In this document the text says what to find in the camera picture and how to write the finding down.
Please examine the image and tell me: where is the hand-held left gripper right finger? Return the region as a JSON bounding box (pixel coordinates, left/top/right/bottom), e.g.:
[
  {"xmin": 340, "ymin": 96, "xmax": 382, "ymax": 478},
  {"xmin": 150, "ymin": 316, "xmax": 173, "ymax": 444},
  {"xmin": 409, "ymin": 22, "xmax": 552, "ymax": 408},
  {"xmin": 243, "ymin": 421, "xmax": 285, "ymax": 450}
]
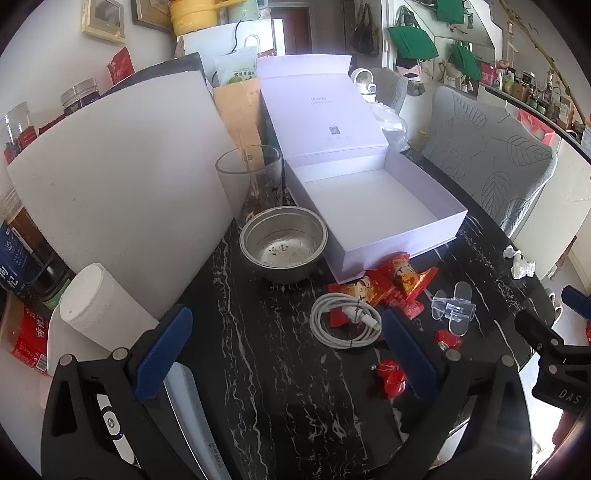
[{"xmin": 382, "ymin": 307, "xmax": 534, "ymax": 480}]

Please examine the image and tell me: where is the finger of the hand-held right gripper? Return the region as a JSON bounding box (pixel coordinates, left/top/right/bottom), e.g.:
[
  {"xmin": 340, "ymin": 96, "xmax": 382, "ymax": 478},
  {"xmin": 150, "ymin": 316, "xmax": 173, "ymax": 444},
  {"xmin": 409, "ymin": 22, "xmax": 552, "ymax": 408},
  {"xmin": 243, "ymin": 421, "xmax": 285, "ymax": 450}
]
[
  {"xmin": 560, "ymin": 285, "xmax": 591, "ymax": 324},
  {"xmin": 514, "ymin": 310, "xmax": 571, "ymax": 370}
]

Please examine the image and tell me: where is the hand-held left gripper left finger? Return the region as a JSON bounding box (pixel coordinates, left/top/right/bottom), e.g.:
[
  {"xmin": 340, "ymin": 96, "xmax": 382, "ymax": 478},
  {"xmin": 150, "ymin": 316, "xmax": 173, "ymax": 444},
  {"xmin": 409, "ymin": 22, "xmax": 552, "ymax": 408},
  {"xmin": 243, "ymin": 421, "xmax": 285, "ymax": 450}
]
[{"xmin": 41, "ymin": 305, "xmax": 222, "ymax": 480}]

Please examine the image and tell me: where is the red candy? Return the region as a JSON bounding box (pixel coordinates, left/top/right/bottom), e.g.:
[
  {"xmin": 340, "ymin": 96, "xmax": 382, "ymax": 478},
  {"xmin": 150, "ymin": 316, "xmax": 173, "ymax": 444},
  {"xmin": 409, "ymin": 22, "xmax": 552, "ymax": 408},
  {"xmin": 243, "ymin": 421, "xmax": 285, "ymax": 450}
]
[{"xmin": 372, "ymin": 360, "xmax": 409, "ymax": 400}]

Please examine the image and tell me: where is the small red candy packet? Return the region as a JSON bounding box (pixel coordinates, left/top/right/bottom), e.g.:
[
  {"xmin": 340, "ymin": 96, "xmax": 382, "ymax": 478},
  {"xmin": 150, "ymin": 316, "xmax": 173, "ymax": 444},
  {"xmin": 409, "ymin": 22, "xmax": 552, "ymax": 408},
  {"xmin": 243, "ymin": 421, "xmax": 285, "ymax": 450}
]
[{"xmin": 436, "ymin": 329, "xmax": 464, "ymax": 350}]

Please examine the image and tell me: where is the clear plastic holder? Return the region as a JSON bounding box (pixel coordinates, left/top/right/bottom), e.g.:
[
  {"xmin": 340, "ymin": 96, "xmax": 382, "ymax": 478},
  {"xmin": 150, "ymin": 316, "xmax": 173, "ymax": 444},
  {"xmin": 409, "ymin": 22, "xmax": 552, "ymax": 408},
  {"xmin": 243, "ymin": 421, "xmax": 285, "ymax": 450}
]
[{"xmin": 431, "ymin": 281, "xmax": 478, "ymax": 335}]

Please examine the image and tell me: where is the red figure-print snack packet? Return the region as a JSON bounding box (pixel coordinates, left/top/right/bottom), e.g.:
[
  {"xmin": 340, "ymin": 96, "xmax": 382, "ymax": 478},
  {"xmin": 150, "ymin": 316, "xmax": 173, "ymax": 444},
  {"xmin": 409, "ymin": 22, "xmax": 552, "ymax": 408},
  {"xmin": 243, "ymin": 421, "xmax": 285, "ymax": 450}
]
[
  {"xmin": 385, "ymin": 253, "xmax": 439, "ymax": 317},
  {"xmin": 328, "ymin": 272, "xmax": 393, "ymax": 308}
]

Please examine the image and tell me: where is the white cable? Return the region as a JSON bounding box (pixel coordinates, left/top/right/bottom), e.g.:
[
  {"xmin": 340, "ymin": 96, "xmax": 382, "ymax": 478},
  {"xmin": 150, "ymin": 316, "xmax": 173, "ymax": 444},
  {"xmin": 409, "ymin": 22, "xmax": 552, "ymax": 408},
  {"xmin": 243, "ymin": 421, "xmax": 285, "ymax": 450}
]
[{"xmin": 309, "ymin": 294, "xmax": 384, "ymax": 349}]

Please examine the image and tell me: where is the white gift box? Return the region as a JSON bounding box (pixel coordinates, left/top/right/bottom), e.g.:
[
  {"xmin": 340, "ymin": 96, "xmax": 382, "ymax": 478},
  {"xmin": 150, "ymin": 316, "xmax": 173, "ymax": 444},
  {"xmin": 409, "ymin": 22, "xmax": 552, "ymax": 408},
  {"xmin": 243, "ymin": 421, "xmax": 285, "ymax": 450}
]
[{"xmin": 255, "ymin": 54, "xmax": 469, "ymax": 284}]

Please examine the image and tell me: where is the crumpled white tissue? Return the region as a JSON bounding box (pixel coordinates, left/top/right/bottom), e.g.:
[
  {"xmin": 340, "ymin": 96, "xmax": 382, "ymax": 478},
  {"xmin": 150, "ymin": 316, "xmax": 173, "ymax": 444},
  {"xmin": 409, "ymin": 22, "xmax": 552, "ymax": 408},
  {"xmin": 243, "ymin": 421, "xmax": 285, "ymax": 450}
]
[{"xmin": 502, "ymin": 246, "xmax": 536, "ymax": 278}]

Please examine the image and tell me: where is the grey flat case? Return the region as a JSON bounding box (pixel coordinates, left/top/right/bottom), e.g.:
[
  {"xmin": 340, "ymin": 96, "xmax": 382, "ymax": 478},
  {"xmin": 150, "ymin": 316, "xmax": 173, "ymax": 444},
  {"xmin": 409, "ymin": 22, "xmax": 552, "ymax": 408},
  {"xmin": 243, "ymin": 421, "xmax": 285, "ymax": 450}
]
[{"xmin": 164, "ymin": 360, "xmax": 232, "ymax": 480}]

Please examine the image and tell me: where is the flat red patterned packet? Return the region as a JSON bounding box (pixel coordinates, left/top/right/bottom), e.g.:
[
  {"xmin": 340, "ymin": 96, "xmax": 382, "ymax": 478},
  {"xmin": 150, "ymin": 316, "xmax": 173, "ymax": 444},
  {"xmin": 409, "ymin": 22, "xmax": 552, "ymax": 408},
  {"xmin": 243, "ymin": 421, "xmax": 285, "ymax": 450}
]
[{"xmin": 329, "ymin": 305, "xmax": 365, "ymax": 326}]

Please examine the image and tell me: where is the white paper towel roll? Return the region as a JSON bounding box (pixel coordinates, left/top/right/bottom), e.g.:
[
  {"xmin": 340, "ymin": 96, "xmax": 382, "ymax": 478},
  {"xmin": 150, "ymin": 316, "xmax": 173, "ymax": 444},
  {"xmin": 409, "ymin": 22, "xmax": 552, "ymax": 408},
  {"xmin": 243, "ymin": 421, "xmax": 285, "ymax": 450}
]
[{"xmin": 59, "ymin": 263, "xmax": 160, "ymax": 352}]

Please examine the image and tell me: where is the white remote control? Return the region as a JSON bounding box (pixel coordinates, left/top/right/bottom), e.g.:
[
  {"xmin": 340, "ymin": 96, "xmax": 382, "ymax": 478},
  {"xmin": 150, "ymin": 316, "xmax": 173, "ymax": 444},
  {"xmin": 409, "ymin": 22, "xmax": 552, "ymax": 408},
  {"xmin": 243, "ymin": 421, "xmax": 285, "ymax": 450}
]
[{"xmin": 95, "ymin": 391, "xmax": 138, "ymax": 468}]

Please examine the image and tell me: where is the dark glass bottle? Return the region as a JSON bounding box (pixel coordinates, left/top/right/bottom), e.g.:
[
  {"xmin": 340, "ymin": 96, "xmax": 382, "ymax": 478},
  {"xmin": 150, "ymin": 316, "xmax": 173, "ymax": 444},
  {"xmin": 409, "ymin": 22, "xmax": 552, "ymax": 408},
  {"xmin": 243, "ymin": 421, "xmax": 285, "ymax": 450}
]
[{"xmin": 9, "ymin": 208, "xmax": 75, "ymax": 310}]

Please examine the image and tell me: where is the metal bowl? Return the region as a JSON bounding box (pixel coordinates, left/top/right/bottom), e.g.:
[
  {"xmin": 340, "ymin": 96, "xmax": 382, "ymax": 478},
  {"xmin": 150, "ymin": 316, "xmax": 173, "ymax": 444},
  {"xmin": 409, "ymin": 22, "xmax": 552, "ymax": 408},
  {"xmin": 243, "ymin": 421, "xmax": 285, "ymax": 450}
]
[{"xmin": 239, "ymin": 207, "xmax": 328, "ymax": 284}]

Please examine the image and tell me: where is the blue printed box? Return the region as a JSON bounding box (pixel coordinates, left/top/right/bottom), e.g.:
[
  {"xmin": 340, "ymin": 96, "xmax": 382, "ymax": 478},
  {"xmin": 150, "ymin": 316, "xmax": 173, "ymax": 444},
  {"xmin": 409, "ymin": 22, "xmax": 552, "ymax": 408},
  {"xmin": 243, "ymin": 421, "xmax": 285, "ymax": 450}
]
[{"xmin": 0, "ymin": 222, "xmax": 42, "ymax": 305}]

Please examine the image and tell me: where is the white foam board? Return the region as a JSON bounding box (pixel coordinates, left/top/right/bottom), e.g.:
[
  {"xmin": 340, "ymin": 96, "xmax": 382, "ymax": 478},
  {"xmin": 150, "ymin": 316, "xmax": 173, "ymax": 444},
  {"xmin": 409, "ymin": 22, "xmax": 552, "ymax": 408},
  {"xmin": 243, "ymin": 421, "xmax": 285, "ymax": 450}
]
[{"xmin": 7, "ymin": 69, "xmax": 250, "ymax": 324}]

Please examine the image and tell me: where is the grey leaf-pattern chair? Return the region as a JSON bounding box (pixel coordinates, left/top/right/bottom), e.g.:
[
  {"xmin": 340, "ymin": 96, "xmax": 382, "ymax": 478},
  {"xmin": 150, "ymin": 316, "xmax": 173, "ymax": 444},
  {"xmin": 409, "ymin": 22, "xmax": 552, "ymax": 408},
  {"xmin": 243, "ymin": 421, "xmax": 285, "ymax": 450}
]
[
  {"xmin": 422, "ymin": 85, "xmax": 559, "ymax": 238},
  {"xmin": 369, "ymin": 68, "xmax": 409, "ymax": 116}
]

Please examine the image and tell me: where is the pink plastic bag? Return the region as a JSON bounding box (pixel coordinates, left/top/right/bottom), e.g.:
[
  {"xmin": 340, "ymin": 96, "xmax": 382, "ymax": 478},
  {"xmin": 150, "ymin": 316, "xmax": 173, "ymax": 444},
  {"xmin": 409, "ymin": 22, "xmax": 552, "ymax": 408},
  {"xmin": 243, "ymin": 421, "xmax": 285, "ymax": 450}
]
[{"xmin": 517, "ymin": 108, "xmax": 557, "ymax": 148}]

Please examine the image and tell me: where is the clear drinking glass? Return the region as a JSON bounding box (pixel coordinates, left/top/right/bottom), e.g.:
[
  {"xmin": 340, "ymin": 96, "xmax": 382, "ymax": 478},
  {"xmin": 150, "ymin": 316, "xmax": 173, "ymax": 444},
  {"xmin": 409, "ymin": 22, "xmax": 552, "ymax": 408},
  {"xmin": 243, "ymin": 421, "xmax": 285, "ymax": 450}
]
[{"xmin": 215, "ymin": 144, "xmax": 283, "ymax": 227}]

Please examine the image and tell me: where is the row of bottles and jars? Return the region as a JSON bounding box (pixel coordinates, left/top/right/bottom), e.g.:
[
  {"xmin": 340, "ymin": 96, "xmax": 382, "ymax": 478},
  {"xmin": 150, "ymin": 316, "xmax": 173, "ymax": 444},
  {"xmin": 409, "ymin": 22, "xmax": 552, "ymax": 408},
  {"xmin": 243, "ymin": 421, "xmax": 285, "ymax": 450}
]
[{"xmin": 480, "ymin": 58, "xmax": 591, "ymax": 134}]

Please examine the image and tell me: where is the clear plastic bag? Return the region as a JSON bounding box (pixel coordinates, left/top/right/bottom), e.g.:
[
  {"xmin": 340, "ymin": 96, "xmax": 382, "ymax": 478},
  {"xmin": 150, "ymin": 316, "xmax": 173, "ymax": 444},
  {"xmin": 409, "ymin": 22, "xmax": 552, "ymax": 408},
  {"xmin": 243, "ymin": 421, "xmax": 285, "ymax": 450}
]
[{"xmin": 369, "ymin": 102, "xmax": 409, "ymax": 151}]

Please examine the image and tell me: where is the brown paper envelope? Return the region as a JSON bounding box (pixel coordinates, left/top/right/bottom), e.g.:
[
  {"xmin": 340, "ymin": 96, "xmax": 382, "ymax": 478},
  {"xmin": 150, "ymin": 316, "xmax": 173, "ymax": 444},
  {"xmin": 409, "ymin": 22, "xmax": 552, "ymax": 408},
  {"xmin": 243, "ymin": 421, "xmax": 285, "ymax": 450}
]
[{"xmin": 213, "ymin": 78, "xmax": 266, "ymax": 195}]

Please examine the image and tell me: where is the green tote bag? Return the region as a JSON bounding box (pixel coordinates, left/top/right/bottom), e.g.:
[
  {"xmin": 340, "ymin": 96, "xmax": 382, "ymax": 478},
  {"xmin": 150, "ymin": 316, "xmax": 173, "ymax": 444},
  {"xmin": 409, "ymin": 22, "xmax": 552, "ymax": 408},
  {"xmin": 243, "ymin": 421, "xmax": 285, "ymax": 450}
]
[
  {"xmin": 436, "ymin": 0, "xmax": 472, "ymax": 24},
  {"xmin": 450, "ymin": 41, "xmax": 482, "ymax": 81},
  {"xmin": 388, "ymin": 25, "xmax": 438, "ymax": 60}
]

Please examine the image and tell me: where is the clear glass jar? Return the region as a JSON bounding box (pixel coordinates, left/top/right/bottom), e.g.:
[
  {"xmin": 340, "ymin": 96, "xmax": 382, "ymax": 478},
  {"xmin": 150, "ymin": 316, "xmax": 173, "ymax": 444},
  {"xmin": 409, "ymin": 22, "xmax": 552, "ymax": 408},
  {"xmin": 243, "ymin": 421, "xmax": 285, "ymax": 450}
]
[{"xmin": 0, "ymin": 102, "xmax": 38, "ymax": 162}]

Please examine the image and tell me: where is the black board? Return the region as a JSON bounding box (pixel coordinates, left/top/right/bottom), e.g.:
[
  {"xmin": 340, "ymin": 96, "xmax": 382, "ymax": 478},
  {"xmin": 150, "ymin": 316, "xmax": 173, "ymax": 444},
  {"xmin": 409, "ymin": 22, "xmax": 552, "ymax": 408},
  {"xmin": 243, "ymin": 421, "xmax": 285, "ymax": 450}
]
[{"xmin": 99, "ymin": 52, "xmax": 208, "ymax": 100}]

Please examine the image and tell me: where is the red paper packet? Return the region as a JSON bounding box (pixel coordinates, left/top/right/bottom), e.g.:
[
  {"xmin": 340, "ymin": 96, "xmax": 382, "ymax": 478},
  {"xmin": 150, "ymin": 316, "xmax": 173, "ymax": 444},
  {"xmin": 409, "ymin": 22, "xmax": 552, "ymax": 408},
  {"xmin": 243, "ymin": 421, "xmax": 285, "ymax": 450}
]
[{"xmin": 107, "ymin": 46, "xmax": 136, "ymax": 86}]

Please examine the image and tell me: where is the green snack packet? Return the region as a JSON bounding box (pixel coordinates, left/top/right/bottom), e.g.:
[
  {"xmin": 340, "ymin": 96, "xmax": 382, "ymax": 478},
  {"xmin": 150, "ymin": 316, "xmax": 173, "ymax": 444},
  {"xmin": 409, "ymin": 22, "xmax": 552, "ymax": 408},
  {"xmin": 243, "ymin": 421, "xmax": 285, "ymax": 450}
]
[{"xmin": 215, "ymin": 47, "xmax": 258, "ymax": 88}]

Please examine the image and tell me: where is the white appliance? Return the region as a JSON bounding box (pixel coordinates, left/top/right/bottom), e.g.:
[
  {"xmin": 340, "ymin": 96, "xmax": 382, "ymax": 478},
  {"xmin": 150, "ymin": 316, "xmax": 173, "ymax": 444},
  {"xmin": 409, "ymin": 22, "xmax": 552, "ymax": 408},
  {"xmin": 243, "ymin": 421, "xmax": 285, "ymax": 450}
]
[{"xmin": 175, "ymin": 18, "xmax": 284, "ymax": 88}]

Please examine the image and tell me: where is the dark hanging handbag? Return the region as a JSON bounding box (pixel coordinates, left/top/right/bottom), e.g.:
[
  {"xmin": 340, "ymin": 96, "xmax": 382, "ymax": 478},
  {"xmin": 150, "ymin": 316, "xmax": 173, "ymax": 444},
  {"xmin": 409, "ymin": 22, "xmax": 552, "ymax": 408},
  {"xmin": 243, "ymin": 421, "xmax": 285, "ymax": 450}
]
[{"xmin": 353, "ymin": 4, "xmax": 380, "ymax": 57}]

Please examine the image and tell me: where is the yellow plastic container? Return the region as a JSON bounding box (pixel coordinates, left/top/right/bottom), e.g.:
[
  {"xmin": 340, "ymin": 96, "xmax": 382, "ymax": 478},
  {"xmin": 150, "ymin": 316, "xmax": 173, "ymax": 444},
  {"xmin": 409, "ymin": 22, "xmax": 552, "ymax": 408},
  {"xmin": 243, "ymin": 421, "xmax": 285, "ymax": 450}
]
[{"xmin": 168, "ymin": 0, "xmax": 220, "ymax": 37}]

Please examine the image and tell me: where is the brown wooden door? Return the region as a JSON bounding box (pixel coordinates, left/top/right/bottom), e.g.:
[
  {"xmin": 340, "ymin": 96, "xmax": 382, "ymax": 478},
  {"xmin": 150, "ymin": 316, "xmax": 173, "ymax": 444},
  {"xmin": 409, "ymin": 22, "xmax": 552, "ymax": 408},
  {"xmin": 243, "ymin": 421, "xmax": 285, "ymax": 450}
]
[{"xmin": 283, "ymin": 7, "xmax": 311, "ymax": 56}]

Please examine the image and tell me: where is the pale green kettle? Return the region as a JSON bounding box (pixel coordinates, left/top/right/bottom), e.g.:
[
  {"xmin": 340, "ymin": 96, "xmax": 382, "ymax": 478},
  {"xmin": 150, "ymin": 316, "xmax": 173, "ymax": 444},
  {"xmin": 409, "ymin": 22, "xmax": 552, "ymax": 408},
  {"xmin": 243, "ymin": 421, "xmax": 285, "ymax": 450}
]
[{"xmin": 226, "ymin": 0, "xmax": 269, "ymax": 21}]

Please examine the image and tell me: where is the white handled water bottle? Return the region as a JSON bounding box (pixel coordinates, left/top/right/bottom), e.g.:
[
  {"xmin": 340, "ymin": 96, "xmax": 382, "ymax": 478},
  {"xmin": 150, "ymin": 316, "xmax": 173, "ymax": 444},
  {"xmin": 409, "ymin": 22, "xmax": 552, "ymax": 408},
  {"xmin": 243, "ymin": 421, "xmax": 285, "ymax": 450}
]
[{"xmin": 351, "ymin": 68, "xmax": 379, "ymax": 95}]

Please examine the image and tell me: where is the dark picture frame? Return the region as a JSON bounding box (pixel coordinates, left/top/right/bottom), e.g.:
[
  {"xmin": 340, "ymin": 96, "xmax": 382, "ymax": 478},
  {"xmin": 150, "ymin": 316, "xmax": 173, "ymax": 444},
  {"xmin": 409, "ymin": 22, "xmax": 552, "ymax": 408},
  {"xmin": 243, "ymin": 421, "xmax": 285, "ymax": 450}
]
[{"xmin": 131, "ymin": 0, "xmax": 174, "ymax": 33}]

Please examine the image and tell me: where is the light wooden picture frame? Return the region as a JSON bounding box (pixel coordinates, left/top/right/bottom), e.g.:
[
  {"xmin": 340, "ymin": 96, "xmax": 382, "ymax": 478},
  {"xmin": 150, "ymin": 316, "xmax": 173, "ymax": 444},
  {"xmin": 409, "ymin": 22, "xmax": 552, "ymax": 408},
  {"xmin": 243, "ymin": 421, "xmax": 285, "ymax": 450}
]
[{"xmin": 82, "ymin": 0, "xmax": 127, "ymax": 44}]

